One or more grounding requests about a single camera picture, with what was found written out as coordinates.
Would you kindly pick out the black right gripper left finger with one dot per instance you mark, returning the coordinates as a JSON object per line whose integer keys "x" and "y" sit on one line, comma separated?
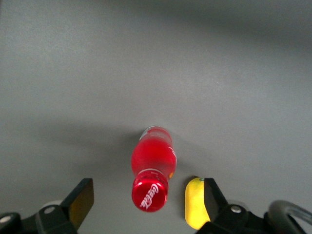
{"x": 73, "y": 209}

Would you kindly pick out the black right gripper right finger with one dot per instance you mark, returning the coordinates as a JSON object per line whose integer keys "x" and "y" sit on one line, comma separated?
{"x": 219, "y": 214}

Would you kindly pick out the red coke bottle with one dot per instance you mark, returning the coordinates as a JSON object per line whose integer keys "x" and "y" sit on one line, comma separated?
{"x": 152, "y": 170}

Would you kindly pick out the yellow toy lemon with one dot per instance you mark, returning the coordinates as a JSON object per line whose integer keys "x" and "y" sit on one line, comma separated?
{"x": 195, "y": 204}

